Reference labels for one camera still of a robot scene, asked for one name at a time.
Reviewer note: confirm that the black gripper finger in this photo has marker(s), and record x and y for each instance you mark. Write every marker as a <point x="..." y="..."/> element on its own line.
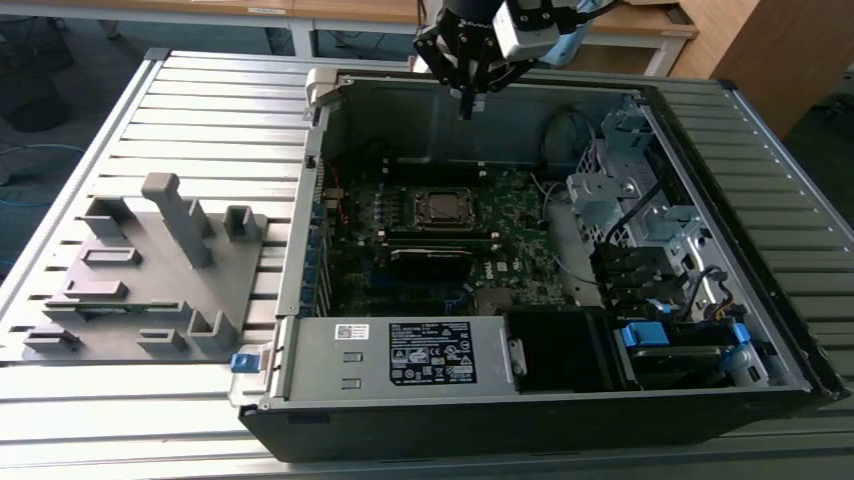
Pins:
<point x="504" y="75"/>
<point x="437" y="55"/>

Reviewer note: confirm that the metal locking lever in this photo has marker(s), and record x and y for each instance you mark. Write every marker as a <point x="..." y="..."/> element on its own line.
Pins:
<point x="444" y="190"/>

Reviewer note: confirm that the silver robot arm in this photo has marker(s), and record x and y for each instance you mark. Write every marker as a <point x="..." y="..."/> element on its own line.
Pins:
<point x="568" y="45"/>

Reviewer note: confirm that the CPU socket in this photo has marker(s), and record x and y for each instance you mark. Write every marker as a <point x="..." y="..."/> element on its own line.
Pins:
<point x="477" y="224"/>

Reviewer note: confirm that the white-clipped RAM slot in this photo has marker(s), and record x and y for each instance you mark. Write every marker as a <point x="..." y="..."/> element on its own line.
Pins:
<point x="434" y="233"/>
<point x="441" y="245"/>

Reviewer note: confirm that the silver drive cage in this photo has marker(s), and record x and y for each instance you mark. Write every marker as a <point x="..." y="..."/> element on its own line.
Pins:
<point x="595" y="192"/>

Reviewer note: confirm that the green motherboard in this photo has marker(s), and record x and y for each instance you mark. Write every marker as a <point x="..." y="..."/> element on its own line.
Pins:
<point x="528" y="250"/>

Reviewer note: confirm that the black graphics card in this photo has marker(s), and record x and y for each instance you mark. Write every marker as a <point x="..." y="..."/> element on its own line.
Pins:
<point x="428" y="272"/>

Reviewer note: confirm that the wooden cabinet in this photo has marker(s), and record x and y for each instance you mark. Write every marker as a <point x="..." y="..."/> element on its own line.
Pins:
<point x="788" y="50"/>

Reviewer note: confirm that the silver chipset heatsink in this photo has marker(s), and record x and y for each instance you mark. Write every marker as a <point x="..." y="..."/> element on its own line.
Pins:
<point x="496" y="300"/>

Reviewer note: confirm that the hard disk in blue carrier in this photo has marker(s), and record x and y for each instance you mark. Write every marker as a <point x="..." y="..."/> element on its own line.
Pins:
<point x="644" y="334"/>

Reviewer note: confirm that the black office chair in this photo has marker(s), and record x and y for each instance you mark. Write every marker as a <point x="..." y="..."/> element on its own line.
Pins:
<point x="34" y="100"/>

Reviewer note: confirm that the grey parts rack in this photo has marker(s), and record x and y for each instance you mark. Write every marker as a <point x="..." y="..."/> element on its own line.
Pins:
<point x="168" y="300"/>

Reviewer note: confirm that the silver power supply unit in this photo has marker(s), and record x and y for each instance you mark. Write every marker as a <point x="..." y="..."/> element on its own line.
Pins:
<point x="314" y="360"/>

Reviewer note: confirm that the blue case latch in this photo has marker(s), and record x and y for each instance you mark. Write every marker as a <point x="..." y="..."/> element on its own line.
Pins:
<point x="244" y="365"/>

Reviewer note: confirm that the green RAM stick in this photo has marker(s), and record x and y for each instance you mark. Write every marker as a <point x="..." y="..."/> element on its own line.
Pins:
<point x="108" y="310"/>

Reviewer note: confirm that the black PC case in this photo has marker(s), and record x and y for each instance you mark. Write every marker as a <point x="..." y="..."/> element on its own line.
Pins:
<point x="468" y="440"/>

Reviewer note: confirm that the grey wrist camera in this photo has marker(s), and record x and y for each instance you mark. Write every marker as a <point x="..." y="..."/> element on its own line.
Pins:
<point x="528" y="35"/>

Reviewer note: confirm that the wooden desk white frame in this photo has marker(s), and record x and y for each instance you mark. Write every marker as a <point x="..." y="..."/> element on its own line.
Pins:
<point x="134" y="4"/>
<point x="661" y="27"/>

